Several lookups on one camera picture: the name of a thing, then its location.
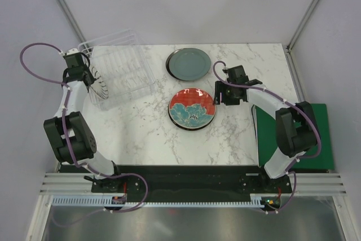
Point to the black striped rim plate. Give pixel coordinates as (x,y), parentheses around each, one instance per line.
(186,128)

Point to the white wire dish rack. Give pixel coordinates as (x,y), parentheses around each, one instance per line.
(123,66)

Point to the white cable duct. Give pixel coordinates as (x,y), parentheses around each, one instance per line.
(116,202)

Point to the teal green plate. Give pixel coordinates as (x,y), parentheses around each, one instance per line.
(195,64)

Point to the white black radial plate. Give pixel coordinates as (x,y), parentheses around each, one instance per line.
(98,86)

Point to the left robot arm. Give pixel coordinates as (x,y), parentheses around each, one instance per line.
(70,137)

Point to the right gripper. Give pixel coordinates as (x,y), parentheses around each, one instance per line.
(220,87)

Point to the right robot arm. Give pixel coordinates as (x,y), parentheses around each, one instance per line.
(297,133)

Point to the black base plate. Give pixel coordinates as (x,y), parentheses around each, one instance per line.
(158,183)

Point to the red plate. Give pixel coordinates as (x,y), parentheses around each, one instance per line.
(192,107)

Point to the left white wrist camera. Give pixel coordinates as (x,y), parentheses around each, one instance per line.
(69,52)

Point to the green binder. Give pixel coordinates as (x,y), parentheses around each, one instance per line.
(266,141)

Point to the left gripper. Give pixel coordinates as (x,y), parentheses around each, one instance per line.
(91,77)

